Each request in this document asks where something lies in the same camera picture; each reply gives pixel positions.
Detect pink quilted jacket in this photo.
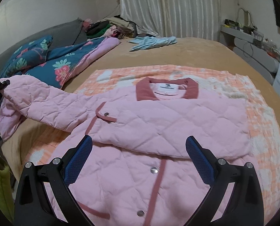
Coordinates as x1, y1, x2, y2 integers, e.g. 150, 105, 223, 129
0, 75, 258, 225

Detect green sleeve forearm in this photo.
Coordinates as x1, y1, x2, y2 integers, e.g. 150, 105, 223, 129
0, 164, 14, 222

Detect pile of clothes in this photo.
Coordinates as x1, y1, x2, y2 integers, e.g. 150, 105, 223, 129
82, 15, 137, 40

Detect blue floral pillow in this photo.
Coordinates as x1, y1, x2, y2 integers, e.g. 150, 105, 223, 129
0, 35, 53, 78

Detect orange plaid fleece blanket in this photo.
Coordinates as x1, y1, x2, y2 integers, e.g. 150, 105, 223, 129
24, 65, 280, 224

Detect blue floral quilt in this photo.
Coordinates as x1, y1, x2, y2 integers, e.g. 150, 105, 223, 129
26, 37, 120, 89

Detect grey headboard cushion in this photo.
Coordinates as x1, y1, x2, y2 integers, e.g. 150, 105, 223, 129
0, 18, 87, 75

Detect grey vanity desk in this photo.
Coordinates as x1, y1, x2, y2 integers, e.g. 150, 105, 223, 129
220, 8, 280, 85

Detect light blue garment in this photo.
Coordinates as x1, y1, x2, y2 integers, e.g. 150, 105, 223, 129
129, 36, 177, 52

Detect tan bed cover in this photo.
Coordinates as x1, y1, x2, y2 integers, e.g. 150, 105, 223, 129
0, 36, 280, 226

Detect striped beige curtain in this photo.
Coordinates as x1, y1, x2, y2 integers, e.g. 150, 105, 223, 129
120, 0, 221, 41

